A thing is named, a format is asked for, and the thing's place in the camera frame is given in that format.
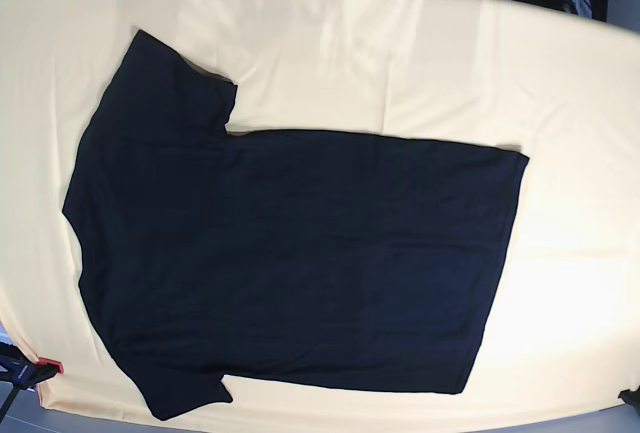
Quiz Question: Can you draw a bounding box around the black corner clamp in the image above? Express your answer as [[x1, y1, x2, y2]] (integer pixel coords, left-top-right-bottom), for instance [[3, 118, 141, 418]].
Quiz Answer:
[[618, 388, 640, 410]]

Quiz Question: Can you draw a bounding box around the red and black clamp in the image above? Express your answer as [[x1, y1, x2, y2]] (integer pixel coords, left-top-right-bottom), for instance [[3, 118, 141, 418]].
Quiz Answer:
[[0, 342, 64, 420]]

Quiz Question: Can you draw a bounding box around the dark navy T-shirt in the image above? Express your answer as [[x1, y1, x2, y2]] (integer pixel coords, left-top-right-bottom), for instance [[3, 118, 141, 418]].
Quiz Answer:
[[62, 31, 528, 420]]

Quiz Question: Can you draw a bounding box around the cream yellow table cloth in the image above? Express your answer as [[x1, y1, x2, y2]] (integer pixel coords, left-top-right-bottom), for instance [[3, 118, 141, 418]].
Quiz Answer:
[[1, 0, 639, 432]]

